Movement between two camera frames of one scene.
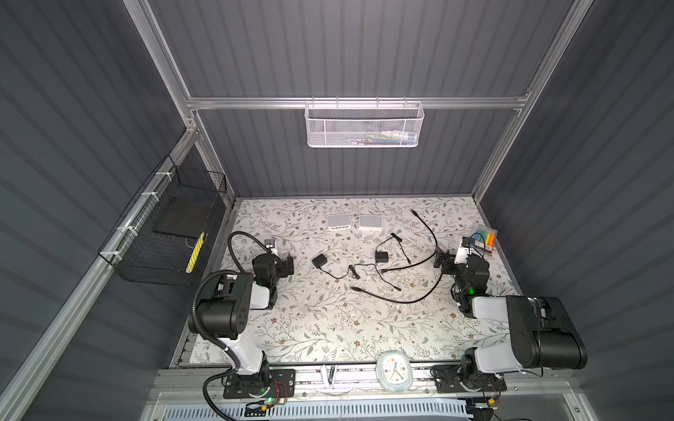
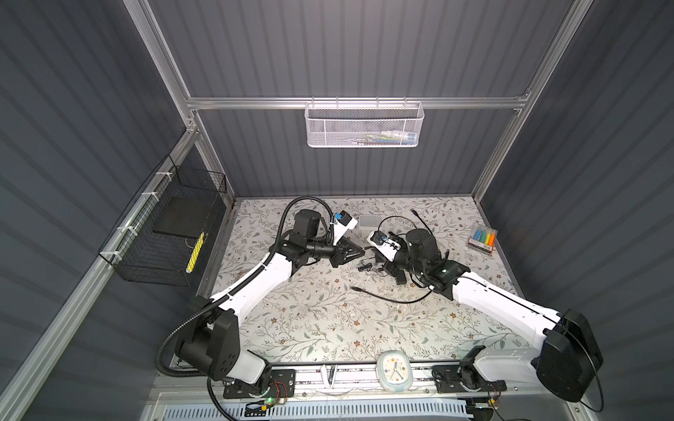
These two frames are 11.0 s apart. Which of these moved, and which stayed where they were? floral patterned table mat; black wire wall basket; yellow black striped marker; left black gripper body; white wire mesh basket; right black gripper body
Moved: left black gripper body; right black gripper body
Stayed: black wire wall basket; floral patterned table mat; white wire mesh basket; yellow black striped marker
